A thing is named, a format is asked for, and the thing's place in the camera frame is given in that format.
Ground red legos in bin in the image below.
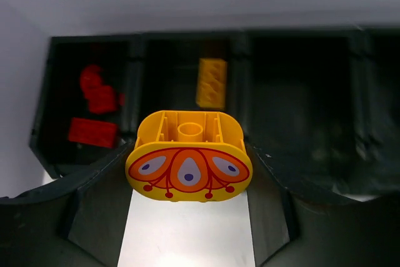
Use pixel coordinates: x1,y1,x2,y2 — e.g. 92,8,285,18
67,64,119,148

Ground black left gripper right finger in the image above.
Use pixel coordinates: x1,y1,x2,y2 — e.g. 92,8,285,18
246,144,399,266

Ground black divided bin row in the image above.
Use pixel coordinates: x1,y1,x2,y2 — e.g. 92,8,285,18
29,26,399,194

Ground orange butterfly lego block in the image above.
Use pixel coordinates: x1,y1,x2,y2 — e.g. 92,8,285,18
125,110,253,202

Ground yellow long lego brick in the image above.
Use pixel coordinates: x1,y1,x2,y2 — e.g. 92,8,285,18
196,58,228,111

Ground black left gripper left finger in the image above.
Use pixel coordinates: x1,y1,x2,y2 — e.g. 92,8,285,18
1,143,134,266

